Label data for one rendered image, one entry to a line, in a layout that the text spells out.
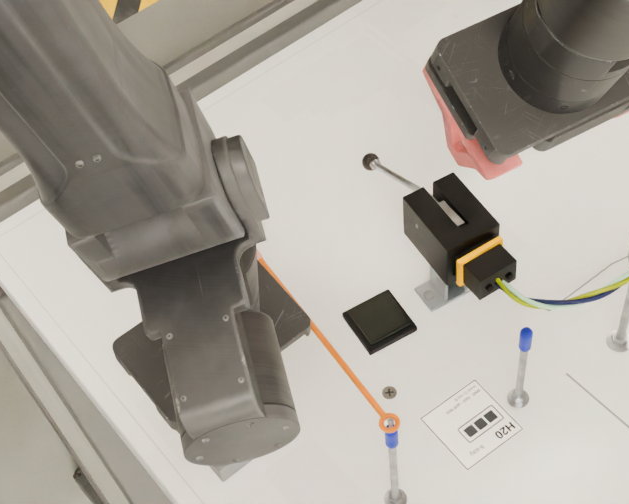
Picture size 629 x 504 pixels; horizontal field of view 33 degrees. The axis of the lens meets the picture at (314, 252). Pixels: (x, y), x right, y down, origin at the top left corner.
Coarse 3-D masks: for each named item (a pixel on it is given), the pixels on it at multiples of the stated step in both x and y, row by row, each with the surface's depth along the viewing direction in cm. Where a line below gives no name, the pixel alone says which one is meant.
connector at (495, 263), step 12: (468, 252) 71; (492, 252) 71; (504, 252) 71; (468, 264) 70; (480, 264) 70; (492, 264) 70; (504, 264) 70; (516, 264) 70; (468, 276) 71; (480, 276) 70; (492, 276) 70; (504, 276) 71; (468, 288) 72; (480, 288) 70; (492, 288) 70
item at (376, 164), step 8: (376, 160) 81; (376, 168) 81; (384, 168) 80; (392, 176) 79; (400, 176) 78; (408, 184) 77; (448, 208) 73; (456, 216) 72; (416, 224) 73; (456, 224) 71; (464, 224) 72
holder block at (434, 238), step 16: (448, 176) 74; (416, 192) 73; (448, 192) 73; (464, 192) 73; (416, 208) 72; (432, 208) 72; (464, 208) 72; (480, 208) 72; (432, 224) 71; (448, 224) 71; (480, 224) 71; (496, 224) 71; (416, 240) 74; (432, 240) 72; (448, 240) 71; (464, 240) 70; (480, 240) 71; (432, 256) 73; (448, 256) 70; (448, 272) 72
